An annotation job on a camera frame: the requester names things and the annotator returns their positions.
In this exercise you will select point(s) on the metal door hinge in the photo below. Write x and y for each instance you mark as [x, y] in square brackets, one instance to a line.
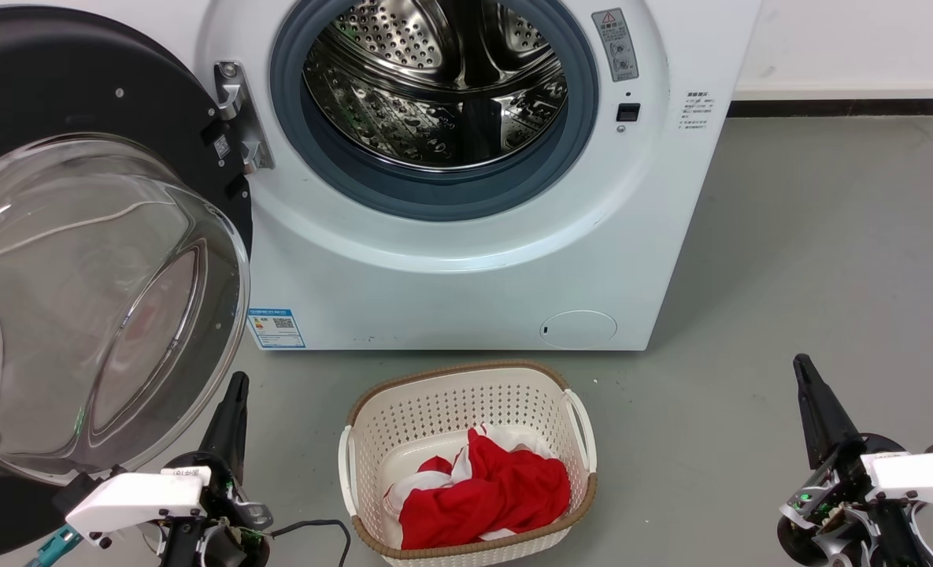
[238, 110]

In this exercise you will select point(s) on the round white filter cover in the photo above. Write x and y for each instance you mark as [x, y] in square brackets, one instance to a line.
[579, 330]

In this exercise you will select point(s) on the red and white garment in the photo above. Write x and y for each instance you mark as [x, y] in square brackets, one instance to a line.
[482, 496]

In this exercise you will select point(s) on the stainless steel perforated drum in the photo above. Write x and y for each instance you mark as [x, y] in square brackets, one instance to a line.
[435, 87]

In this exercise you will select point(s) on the white front-load washing machine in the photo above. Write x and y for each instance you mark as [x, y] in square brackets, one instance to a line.
[450, 283]

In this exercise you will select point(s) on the blue energy label sticker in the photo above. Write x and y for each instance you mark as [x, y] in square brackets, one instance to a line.
[275, 328]

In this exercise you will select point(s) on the grey warning sticker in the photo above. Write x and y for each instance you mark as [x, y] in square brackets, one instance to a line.
[615, 45]

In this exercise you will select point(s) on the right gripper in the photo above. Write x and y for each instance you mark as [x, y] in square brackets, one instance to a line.
[836, 512]

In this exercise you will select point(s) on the black door latch socket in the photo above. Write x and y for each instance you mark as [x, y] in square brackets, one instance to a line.
[628, 112]

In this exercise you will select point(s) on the cream perforated laundry basket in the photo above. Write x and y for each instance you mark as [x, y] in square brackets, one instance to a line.
[450, 402]

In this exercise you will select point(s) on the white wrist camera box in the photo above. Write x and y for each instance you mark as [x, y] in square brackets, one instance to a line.
[139, 498]
[919, 476]

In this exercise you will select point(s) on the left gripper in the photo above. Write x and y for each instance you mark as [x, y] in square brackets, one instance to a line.
[222, 512]

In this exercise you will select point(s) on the washer door glass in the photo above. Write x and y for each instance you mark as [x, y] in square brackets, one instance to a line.
[41, 79]

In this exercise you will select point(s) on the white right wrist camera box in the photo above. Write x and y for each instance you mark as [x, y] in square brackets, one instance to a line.
[919, 476]

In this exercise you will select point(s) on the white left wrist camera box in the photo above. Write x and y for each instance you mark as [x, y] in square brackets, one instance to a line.
[139, 498]

